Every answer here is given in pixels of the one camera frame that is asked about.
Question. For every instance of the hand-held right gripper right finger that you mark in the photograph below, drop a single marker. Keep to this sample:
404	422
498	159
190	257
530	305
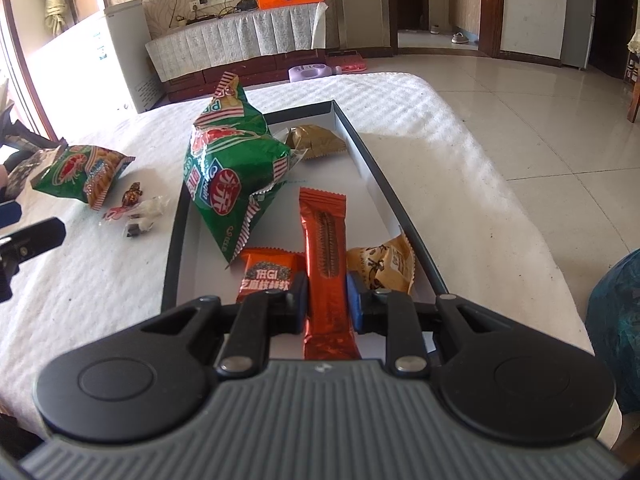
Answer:
352	300

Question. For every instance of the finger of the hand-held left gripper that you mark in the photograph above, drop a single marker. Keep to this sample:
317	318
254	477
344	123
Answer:
10	212
40	237

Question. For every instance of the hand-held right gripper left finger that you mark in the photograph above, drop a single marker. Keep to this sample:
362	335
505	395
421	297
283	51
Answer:
300	305

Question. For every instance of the square orange snack packet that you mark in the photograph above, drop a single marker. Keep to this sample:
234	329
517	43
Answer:
265	270

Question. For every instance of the long orange snack bar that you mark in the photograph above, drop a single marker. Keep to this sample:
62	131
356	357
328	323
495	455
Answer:
325	240

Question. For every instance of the grey cardboard box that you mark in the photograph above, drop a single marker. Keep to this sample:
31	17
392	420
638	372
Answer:
345	185

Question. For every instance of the green shrimp chips bag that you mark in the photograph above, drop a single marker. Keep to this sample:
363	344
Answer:
75	172
225	160

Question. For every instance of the brown pastry packet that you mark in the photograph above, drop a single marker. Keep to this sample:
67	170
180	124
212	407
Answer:
315	141

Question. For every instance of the dark patterned sofa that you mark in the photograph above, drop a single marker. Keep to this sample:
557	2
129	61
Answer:
27	172

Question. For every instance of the tan nut snack packet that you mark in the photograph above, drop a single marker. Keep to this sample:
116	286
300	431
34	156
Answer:
380	260

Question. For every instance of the pink wrapped candy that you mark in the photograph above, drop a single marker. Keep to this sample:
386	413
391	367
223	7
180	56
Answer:
113	214

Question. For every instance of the white wrapped candy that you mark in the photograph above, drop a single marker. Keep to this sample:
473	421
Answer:
152	206
137	226

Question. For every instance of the brown foil candy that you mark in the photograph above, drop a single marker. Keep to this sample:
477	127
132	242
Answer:
133	193

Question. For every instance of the white chest freezer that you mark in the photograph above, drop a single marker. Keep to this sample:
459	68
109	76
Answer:
105	60

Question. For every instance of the purple pet bowl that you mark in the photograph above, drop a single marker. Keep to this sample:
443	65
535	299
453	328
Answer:
311	72

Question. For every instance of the pink floor tray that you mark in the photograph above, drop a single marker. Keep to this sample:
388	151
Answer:
351	64

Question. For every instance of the dark wooden cabinet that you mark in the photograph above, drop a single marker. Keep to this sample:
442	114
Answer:
235	72

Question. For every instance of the teal patterned cloth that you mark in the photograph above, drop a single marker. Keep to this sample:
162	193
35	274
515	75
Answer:
617	330

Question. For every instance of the white lace cloth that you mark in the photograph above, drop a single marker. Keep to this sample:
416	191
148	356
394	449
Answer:
240	35

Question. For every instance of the grey slipper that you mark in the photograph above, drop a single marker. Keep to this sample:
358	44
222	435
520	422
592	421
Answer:
458	38

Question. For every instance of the black router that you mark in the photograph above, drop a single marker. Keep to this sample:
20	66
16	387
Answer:
247	5

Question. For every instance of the wooden kitchen cabinet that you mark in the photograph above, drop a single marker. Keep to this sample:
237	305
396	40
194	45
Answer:
465	2

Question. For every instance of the silver refrigerator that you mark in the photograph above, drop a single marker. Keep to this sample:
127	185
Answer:
579	15

